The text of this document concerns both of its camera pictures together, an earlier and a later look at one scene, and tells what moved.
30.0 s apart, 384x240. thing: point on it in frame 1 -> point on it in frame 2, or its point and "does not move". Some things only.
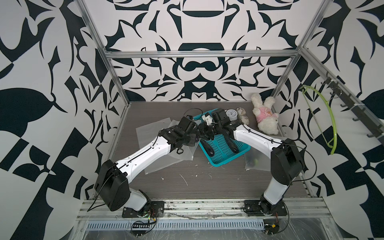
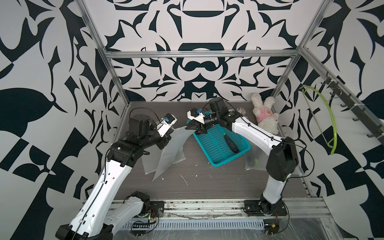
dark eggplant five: x=233 y=146 does not move
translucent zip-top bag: x=188 y=151 -> x=161 y=160
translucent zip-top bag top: x=257 y=159 does not move
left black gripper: x=192 y=142 -> x=164 y=140
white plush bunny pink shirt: x=266 y=117 does not move
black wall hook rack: x=359 y=111 does not move
